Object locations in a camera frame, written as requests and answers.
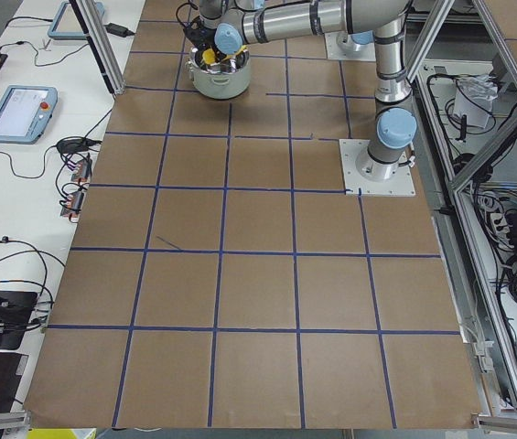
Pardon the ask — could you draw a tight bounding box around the blue teach pendant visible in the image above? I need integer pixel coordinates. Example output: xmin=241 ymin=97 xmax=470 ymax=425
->
xmin=0 ymin=85 xmax=59 ymax=145
xmin=47 ymin=1 xmax=85 ymax=41

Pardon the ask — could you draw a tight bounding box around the near blue teach pendant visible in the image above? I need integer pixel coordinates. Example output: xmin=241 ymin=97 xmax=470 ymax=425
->
xmin=0 ymin=85 xmax=59 ymax=145

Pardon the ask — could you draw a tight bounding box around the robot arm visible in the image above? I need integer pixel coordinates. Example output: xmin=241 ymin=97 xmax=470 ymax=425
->
xmin=366 ymin=18 xmax=417 ymax=182
xmin=181 ymin=0 xmax=409 ymax=55

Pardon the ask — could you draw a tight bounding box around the far blue teach pendant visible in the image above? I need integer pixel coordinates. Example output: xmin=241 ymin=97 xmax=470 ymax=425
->
xmin=47 ymin=1 xmax=85 ymax=41

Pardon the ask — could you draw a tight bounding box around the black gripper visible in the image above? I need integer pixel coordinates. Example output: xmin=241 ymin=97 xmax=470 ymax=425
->
xmin=184 ymin=16 xmax=216 ymax=49

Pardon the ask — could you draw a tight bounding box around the yellow corn cob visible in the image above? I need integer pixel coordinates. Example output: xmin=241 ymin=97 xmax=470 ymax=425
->
xmin=201 ymin=45 xmax=246 ymax=66

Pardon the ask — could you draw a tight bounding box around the pale green electric pot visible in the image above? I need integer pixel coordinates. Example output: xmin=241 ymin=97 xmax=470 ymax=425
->
xmin=187 ymin=48 xmax=251 ymax=100

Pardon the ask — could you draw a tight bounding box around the aluminium frame post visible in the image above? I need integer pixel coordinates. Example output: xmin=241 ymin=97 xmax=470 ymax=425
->
xmin=70 ymin=0 xmax=125 ymax=95

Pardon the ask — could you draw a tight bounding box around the black power adapter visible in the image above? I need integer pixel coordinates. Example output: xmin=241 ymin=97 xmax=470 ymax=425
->
xmin=104 ymin=23 xmax=135 ymax=37

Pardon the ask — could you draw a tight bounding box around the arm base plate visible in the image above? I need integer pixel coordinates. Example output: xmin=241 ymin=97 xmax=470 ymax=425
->
xmin=325 ymin=31 xmax=376 ymax=62
xmin=339 ymin=139 xmax=416 ymax=197

